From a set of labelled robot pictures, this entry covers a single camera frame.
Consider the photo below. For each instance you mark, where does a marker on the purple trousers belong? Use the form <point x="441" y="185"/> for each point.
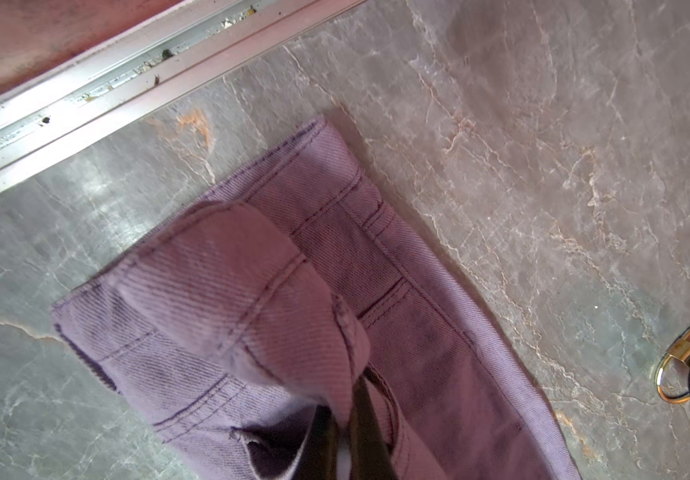
<point x="227" y="326"/>

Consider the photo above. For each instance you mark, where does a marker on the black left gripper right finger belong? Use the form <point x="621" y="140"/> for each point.
<point x="370" y="458"/>

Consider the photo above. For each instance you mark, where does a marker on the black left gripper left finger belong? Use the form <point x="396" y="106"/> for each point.
<point x="317" y="459"/>

